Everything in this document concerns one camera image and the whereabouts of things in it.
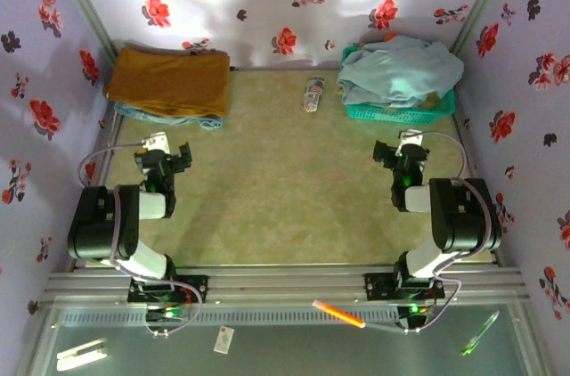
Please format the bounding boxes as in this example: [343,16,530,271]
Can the folded teal trousers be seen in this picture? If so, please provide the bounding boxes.
[113,102,224,131]

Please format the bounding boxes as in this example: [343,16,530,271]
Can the small circuit board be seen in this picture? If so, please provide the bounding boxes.
[146,304,187,323]
[398,302,428,319]

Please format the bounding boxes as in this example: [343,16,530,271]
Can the brown trousers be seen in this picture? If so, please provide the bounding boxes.
[103,46,232,119]

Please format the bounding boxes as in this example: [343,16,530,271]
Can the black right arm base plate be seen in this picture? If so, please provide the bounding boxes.
[363,272,446,301]

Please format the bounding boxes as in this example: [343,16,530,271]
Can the light blue garment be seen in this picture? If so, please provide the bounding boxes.
[337,35,466,110]

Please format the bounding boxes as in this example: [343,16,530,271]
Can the small white card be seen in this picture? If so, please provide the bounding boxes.
[212,325,236,355]

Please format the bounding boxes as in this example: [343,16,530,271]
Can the tan garment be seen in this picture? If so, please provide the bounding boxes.
[418,93,451,110]

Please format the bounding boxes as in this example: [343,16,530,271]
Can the grey slotted cable duct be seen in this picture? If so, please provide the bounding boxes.
[57,307,411,328]

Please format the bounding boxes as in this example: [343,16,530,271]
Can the green plastic basket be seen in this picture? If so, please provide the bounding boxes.
[340,44,458,125]

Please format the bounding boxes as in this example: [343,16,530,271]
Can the green pen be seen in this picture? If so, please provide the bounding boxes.
[460,310,501,357]

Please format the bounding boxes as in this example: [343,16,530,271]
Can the white plastic clip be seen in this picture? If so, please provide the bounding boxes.
[56,337,110,372]

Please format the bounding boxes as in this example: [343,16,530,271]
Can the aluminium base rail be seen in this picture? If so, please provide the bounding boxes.
[39,264,531,306]

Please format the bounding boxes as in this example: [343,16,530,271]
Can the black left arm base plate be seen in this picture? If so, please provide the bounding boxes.
[127,274,209,305]

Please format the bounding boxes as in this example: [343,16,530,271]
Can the orange marker pen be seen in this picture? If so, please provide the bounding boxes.
[311,298,367,330]

